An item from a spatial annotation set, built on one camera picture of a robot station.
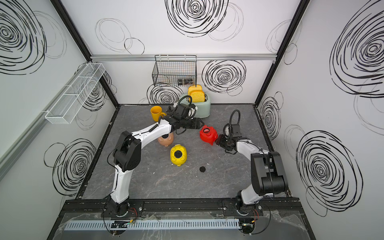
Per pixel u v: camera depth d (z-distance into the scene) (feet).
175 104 3.42
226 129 2.78
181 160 2.71
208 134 3.01
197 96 3.22
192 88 3.26
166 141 2.97
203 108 3.45
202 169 2.84
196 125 2.66
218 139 2.97
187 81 2.89
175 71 4.06
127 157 1.73
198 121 2.71
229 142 2.27
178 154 2.78
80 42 2.74
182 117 2.43
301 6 2.36
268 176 1.47
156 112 3.45
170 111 3.35
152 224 3.16
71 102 2.46
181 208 2.47
